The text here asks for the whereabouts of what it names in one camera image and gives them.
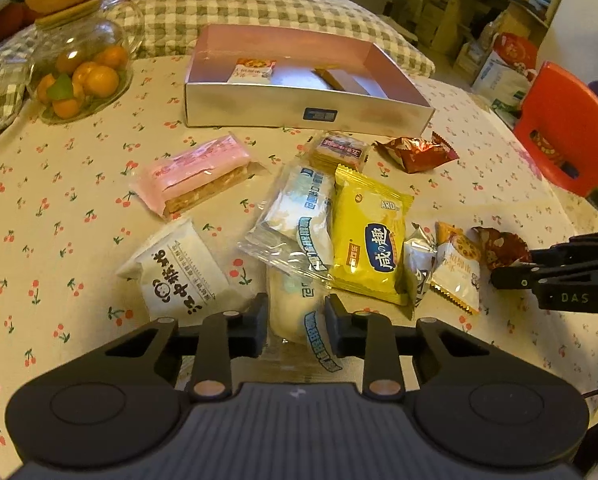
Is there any clear bread packet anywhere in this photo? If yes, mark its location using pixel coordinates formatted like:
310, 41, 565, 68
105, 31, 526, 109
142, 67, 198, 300
266, 265, 343, 376
237, 157, 338, 288

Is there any yellow cracker packet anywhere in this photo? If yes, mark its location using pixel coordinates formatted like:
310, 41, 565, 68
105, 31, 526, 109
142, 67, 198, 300
329, 164, 414, 307

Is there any red gift bag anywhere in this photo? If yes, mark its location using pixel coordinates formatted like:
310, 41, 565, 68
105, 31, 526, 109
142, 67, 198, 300
494, 35, 540, 76

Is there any pile of kumquats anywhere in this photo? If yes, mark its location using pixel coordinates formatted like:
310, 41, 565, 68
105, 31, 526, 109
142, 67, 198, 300
36, 45, 130, 121

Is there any green checkered quilt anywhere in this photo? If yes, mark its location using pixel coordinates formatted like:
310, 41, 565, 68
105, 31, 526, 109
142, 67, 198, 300
0, 0, 437, 133

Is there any red candy packet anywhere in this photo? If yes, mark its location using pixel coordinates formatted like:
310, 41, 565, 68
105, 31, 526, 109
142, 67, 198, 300
374, 131, 460, 175
472, 226, 532, 272

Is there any brown snack packet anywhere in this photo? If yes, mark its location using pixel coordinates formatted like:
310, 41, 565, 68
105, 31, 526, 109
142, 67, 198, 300
314, 66, 375, 96

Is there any small purple cracker packet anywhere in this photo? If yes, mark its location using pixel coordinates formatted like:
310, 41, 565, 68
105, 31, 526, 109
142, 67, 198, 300
309, 130, 371, 173

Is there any small orange plush cushion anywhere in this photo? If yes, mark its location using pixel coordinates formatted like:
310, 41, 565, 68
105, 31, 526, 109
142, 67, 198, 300
0, 2, 40, 41

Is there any small silver snack packet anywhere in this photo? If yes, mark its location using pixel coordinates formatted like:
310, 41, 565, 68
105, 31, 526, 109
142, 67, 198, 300
403, 223, 438, 308

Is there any silver pink cardboard box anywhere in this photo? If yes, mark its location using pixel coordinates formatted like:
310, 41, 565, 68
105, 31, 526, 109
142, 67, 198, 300
181, 23, 436, 138

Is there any glass jar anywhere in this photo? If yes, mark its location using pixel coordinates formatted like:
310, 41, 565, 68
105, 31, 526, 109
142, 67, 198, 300
26, 0, 142, 126

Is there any orange white biscuit packet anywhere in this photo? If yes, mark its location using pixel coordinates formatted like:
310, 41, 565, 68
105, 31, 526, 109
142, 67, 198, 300
227, 57, 278, 85
430, 221, 481, 316

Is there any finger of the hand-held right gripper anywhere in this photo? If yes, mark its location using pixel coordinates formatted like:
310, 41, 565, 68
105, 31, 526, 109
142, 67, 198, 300
526, 229, 598, 267
490, 259, 598, 312

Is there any white cake packet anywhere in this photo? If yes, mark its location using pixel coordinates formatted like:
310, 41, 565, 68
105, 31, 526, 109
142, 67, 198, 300
116, 217, 256, 328

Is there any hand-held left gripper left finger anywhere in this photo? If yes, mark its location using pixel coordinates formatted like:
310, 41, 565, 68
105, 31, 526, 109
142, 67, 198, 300
101, 292, 270, 402

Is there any white printed bag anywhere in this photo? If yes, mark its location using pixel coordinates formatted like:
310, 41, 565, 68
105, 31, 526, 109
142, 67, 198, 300
472, 50, 530, 111

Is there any wooden desk shelf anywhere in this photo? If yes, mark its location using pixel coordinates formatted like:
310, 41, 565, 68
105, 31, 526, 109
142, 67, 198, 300
419, 0, 575, 76

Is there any pink wafer packet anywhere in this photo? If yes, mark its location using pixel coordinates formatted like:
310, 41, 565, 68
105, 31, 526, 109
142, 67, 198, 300
129, 131, 270, 218

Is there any red plastic stool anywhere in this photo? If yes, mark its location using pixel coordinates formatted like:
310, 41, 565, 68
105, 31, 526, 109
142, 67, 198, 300
513, 61, 598, 198

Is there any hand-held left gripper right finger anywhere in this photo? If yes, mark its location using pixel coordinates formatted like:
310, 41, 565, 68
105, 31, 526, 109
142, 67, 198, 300
324, 292, 496, 402

